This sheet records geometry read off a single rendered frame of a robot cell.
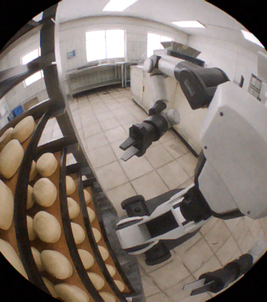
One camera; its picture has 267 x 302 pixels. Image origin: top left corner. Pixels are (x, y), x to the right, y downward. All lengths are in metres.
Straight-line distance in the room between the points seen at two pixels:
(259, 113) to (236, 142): 0.07
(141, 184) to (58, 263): 1.06
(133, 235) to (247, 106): 0.55
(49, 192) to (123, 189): 0.97
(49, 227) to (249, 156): 0.30
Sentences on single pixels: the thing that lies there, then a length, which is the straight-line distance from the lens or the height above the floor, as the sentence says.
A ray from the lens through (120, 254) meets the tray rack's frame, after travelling 0.89.
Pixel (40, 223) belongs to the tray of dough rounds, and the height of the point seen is 0.88.
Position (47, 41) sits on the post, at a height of 1.09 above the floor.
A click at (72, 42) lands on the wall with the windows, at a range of 4.20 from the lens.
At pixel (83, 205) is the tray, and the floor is 0.77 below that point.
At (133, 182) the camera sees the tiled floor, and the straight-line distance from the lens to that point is 1.14.
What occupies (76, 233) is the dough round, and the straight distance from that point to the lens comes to 0.25.
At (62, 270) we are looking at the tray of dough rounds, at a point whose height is 0.88.
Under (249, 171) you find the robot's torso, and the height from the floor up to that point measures 0.93.
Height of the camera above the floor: 1.02
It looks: 47 degrees down
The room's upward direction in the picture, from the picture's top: straight up
